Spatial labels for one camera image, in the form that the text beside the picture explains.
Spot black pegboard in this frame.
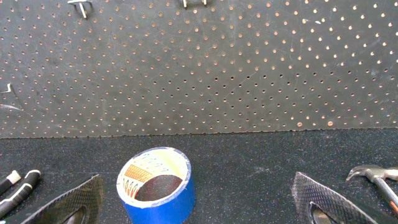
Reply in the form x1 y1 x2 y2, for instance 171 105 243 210
0 0 398 139

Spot wide double metal hook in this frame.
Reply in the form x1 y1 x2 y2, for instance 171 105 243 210
180 0 208 9

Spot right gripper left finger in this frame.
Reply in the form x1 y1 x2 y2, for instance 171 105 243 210
0 174 105 224

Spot roll of blue tape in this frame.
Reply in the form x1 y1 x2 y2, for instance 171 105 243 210
116 146 197 224

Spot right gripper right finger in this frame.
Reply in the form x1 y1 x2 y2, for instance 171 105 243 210
291 171 393 224

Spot black and white pliers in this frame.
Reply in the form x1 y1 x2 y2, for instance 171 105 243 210
0 169 42 220

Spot hammer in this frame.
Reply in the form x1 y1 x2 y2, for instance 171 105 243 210
345 164 398 215

